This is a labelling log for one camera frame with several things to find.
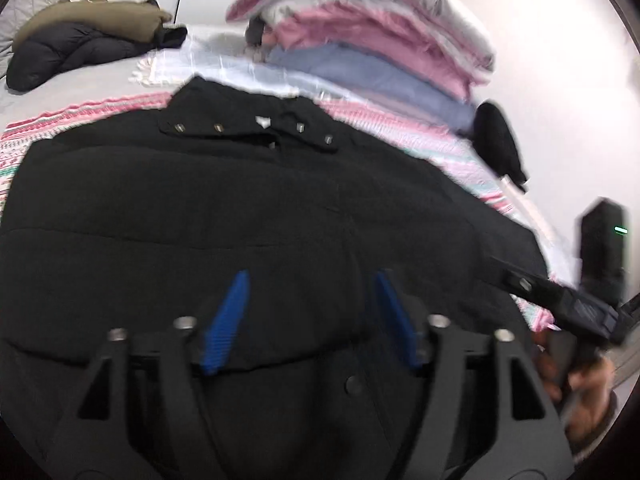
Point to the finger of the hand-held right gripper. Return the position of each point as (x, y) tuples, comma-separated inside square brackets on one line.
[(525, 282)]

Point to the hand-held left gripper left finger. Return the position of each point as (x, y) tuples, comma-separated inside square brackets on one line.
[(225, 325)]

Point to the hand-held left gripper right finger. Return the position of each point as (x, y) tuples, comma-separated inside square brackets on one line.
[(397, 320)]

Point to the black padded jacket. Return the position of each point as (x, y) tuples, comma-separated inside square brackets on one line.
[(200, 210)]

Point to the person's right hand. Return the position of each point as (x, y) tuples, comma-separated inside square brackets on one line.
[(595, 385)]

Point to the black knit hat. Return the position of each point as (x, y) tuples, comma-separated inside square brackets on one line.
[(497, 145)]

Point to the patterned red green blanket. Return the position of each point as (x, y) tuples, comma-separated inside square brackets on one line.
[(400, 130)]

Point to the blue pillow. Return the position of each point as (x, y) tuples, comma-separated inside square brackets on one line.
[(375, 80)]

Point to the stack of folded quilts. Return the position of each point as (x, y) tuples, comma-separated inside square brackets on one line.
[(375, 35)]

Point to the small black cloth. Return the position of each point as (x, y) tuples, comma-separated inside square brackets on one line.
[(170, 37)]

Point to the dark grey cloth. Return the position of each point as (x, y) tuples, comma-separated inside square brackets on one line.
[(255, 30)]

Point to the navy puffer jacket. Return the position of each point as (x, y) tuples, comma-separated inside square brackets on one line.
[(60, 55)]

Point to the olive green jacket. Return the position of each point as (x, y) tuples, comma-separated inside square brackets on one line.
[(100, 15)]

